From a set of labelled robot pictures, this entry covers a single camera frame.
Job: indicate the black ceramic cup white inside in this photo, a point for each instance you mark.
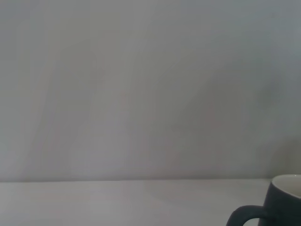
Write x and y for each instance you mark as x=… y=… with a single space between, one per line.
x=279 y=207

